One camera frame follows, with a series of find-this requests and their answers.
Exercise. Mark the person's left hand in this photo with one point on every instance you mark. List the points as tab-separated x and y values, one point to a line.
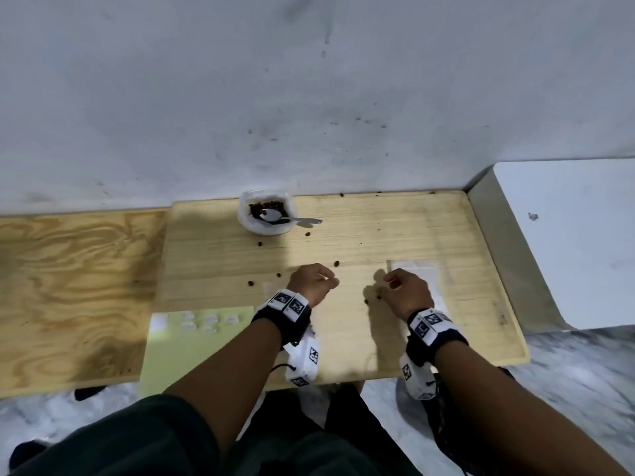
310	285

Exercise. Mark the person's right hand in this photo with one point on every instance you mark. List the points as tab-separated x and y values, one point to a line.
412	297

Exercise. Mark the stack of plastic bags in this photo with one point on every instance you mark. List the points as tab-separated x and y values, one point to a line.
426	272

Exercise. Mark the clear zip plastic bag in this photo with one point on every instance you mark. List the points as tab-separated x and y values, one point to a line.
272	286

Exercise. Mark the metal spoon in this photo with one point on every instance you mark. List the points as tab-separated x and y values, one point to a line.
270	215

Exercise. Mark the brown coffee beans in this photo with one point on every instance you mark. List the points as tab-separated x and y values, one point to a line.
255	209

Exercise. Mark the group of white sticker labels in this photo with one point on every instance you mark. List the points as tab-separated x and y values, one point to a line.
208	322

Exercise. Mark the person's right forearm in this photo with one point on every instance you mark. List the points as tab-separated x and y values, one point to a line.
521	416

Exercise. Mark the person's dark green shirt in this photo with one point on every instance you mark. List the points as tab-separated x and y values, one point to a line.
124	441

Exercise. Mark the black left wristband with markers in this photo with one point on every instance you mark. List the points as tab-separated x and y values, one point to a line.
283	322

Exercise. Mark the black wristband with markers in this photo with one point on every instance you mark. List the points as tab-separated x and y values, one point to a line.
436	337
283	322

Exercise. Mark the black right wristband with markers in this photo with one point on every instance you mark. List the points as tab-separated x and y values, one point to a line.
436	337

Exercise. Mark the translucent plastic bowl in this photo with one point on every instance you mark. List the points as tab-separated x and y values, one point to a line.
248	228

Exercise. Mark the black crumpled plastic sack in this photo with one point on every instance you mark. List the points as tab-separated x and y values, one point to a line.
446	426

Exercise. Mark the yellow-green backing sheet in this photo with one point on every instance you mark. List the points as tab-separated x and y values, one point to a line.
168	361

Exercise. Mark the white table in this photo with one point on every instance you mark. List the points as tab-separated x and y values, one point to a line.
585	242

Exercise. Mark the plywood board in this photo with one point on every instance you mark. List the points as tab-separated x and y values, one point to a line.
74	302

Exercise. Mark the flat black object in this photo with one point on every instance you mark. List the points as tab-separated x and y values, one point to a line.
89	393

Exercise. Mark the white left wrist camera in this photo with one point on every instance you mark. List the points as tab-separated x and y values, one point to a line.
302	361

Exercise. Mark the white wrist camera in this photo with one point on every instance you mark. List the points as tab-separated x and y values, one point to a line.
419	381
302	361

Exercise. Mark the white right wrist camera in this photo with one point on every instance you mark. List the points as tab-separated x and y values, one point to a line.
419	381

